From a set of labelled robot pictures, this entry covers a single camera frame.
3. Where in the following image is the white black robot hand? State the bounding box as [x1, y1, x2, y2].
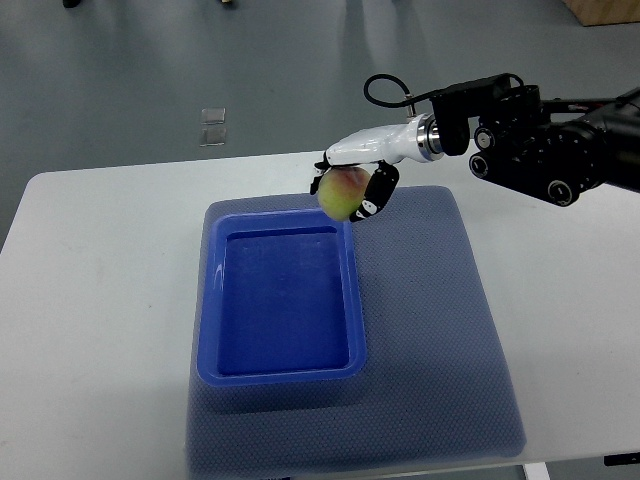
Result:
[310, 115, 441, 222]

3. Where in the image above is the green pink peach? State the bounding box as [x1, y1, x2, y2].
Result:
[317, 167, 370, 221]

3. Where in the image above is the blue plastic tray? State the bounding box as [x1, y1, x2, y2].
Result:
[196, 209, 367, 388]

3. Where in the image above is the lower clear floor square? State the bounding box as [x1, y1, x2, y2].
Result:
[200, 125, 227, 147]

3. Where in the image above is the clear floor square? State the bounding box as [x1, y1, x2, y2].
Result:
[200, 125, 227, 147]
[200, 107, 226, 125]

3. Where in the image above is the brown cardboard box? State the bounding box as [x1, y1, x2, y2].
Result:
[563, 0, 640, 27]

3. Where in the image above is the upper clear floor square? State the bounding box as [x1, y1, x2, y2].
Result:
[200, 107, 226, 125]

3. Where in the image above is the grey blue textured mat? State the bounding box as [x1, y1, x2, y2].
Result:
[186, 186, 526, 479]

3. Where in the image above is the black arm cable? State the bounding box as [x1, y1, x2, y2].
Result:
[363, 74, 436, 118]

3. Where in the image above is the black table bracket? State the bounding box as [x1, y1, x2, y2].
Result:
[603, 452, 640, 467]

